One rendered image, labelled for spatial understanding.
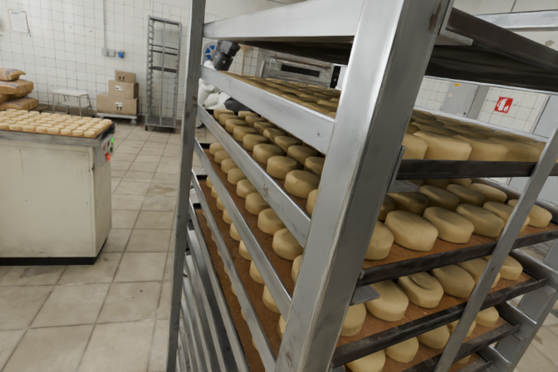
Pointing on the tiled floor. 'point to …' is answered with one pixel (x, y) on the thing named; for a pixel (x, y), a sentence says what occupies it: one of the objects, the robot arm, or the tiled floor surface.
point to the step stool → (72, 101)
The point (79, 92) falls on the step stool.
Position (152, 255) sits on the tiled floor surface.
